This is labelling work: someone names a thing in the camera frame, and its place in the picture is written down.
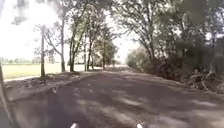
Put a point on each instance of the grey asphalt road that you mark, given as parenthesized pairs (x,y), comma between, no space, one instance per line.
(116,100)

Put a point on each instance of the row of trees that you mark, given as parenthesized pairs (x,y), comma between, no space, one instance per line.
(71,43)

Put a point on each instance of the robot's own part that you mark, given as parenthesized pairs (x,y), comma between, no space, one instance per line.
(73,126)
(139,126)

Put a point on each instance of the dense trees and bushes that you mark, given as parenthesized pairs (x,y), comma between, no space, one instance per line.
(180,40)

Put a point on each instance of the dirt verge with leaves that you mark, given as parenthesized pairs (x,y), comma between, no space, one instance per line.
(36,83)

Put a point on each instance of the pale green grass field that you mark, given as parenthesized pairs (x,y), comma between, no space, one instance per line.
(23,69)

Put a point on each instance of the distant line of trees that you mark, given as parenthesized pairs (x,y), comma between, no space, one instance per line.
(20,61)

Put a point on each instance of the pile of cut branches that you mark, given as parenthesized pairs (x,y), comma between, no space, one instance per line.
(205,80)

